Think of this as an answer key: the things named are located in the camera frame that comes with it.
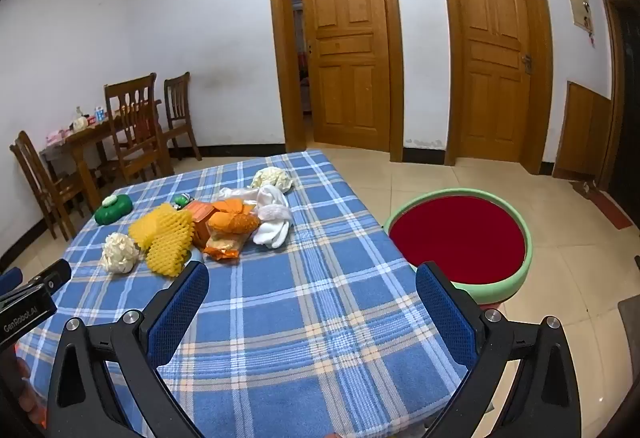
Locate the white paper ball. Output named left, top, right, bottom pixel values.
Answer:
left=100, top=233, right=141, bottom=275
left=251, top=168, right=293, bottom=193

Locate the white sock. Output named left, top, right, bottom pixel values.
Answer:
left=252, top=184, right=295, bottom=249

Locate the yellow foam fruit net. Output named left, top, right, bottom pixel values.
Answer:
left=128, top=203, right=196, bottom=277

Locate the closed wooden door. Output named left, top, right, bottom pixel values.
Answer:
left=452, top=0, right=532, bottom=163

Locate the orange cardboard box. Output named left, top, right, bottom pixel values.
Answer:
left=187, top=200, right=221, bottom=247

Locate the beige wall panel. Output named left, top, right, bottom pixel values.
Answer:
left=566, top=0, right=597, bottom=31

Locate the green flower-shaped container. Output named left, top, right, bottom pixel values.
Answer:
left=94, top=196, right=134, bottom=225

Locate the orange snack wrapper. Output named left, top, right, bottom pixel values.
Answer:
left=202, top=235, right=247, bottom=261

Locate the open wooden door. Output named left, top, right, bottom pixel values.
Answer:
left=298, top=0, right=392, bottom=153

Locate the blue plaid tablecloth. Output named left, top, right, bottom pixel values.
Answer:
left=17, top=149, right=496, bottom=438

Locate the red floor mat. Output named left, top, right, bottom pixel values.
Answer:
left=575, top=180, right=632, bottom=229

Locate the orange bun packet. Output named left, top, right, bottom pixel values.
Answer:
left=207, top=199, right=261, bottom=237

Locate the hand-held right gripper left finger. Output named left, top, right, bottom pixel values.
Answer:
left=47, top=260, right=211, bottom=438

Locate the red stool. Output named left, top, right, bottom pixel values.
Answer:
left=384, top=188, right=533, bottom=306

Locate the low wooden cabinet door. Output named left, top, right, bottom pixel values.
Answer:
left=552, top=81, right=613, bottom=183

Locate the tall-backed wooden chair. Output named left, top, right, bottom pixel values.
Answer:
left=97, top=72, right=173, bottom=183

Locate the wooden dining table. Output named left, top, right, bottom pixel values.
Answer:
left=40, top=100, right=163, bottom=211

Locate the dark entrance door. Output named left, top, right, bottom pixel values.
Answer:
left=602, top=0, right=640, bottom=206

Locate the wooden door frame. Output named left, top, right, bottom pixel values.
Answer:
left=432, top=0, right=555, bottom=176
left=266, top=0, right=405, bottom=163

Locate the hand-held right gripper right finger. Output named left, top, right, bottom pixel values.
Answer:
left=415, top=260, right=583, bottom=438

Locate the person's left hand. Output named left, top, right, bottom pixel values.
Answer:
left=12, top=355, right=48, bottom=431

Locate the clear plastic bag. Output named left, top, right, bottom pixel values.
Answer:
left=218, top=187, right=261, bottom=206

